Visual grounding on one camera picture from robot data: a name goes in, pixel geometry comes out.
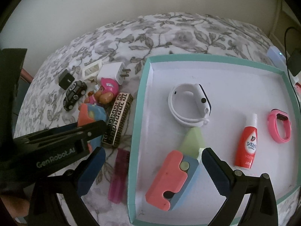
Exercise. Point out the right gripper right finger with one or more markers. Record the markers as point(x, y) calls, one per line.
point(261, 208)

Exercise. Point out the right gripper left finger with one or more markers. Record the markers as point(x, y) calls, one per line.
point(45, 208)

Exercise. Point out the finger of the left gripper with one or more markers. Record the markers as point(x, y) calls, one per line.
point(96, 129)

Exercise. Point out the coral blue foam toy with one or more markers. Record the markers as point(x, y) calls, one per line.
point(90, 113)
point(177, 173)

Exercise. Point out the gold greek-key lighter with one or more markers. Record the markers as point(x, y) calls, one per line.
point(116, 120)

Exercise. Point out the black toy car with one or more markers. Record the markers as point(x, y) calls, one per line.
point(73, 94)

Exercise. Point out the pink pup toy figure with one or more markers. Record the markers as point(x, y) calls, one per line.
point(106, 93)

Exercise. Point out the small black cube adapter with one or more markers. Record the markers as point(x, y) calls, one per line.
point(65, 79)

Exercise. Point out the magenta translucent stick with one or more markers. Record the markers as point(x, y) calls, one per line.
point(119, 177)

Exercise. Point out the white rectangular frame piece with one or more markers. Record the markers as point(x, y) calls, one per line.
point(91, 71)

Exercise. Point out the red stain remover bottle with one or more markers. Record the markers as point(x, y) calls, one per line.
point(247, 144)

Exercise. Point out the white wall charger plug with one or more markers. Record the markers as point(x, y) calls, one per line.
point(116, 71)

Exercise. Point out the pink smartwatch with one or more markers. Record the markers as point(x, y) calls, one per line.
point(279, 126)

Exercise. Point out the white smartwatch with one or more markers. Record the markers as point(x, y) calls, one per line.
point(189, 105)

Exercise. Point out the person's left hand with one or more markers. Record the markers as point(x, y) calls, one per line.
point(16, 202)

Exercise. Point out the floral grey white blanket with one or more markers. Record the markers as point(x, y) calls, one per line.
point(133, 42)

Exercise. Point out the teal shallow tray box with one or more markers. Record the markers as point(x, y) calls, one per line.
point(236, 88)

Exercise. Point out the black power adapter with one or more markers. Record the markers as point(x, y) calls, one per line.
point(294, 62)

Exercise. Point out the white power strip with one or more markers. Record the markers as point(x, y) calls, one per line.
point(277, 58)

